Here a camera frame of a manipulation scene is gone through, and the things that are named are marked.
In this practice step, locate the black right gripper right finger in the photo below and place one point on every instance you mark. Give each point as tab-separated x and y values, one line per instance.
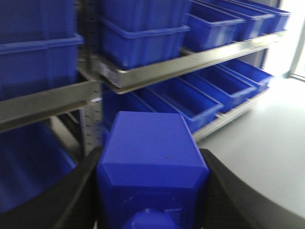
233	204

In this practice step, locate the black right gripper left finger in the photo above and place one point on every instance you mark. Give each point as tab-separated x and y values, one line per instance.
69	204

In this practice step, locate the blue plastic bottle-shaped container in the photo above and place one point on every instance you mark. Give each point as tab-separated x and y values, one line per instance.
151	174

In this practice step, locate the stainless steel shelf rack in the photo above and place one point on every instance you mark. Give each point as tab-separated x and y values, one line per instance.
86	95

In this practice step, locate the blue upper shelf bin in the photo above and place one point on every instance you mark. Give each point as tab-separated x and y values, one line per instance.
135	33

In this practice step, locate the blue upper left bin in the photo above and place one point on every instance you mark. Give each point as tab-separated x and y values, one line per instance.
38	46

